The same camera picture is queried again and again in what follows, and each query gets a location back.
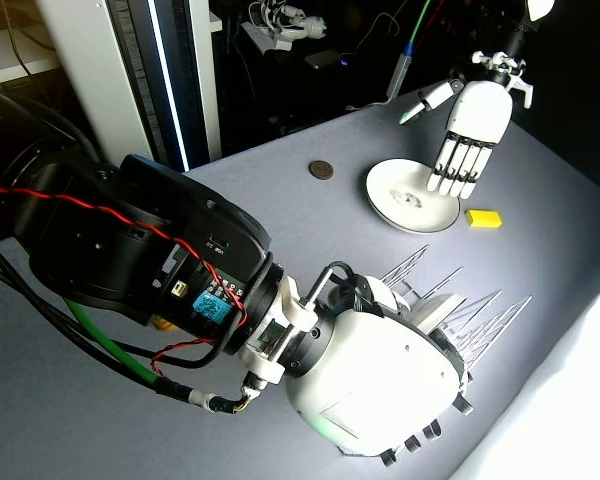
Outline silver wire plate rack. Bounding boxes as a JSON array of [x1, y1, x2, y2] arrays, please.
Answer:
[[379, 244, 534, 371]]

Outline white cabinet with black strip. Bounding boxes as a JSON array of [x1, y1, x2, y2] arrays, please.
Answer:
[[34, 0, 222, 176]]

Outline thin green cable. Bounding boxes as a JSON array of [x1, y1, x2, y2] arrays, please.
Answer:
[[408, 0, 434, 47]]

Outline yellow block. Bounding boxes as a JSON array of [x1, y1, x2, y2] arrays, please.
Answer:
[[464, 208, 504, 230]]

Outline grey power bank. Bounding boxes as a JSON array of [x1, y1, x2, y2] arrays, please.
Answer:
[[304, 49, 350, 71]]

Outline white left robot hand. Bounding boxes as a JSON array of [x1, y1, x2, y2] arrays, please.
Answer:
[[397, 78, 514, 201]]

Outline spare white robot hand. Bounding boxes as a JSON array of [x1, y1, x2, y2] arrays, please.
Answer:
[[249, 0, 329, 51]]

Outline grey adapter with blue plug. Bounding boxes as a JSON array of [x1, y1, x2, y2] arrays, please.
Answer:
[[385, 43, 414, 99]]

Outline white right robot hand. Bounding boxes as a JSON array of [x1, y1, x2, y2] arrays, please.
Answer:
[[283, 273, 476, 470]]

